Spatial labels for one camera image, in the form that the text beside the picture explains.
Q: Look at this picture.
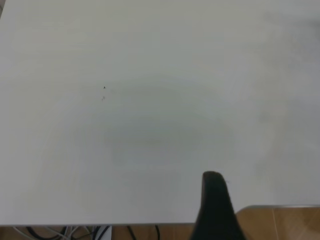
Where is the white cable bundle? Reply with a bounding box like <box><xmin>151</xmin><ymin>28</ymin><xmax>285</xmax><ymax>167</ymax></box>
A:
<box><xmin>11</xmin><ymin>226</ymin><xmax>112</xmax><ymax>240</ymax></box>

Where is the thick black cable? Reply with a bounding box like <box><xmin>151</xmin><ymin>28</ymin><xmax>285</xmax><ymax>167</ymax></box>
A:
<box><xmin>25</xmin><ymin>226</ymin><xmax>67</xmax><ymax>240</ymax></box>

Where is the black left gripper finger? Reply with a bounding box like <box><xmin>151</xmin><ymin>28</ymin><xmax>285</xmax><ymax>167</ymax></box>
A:
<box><xmin>189</xmin><ymin>171</ymin><xmax>251</xmax><ymax>240</ymax></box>

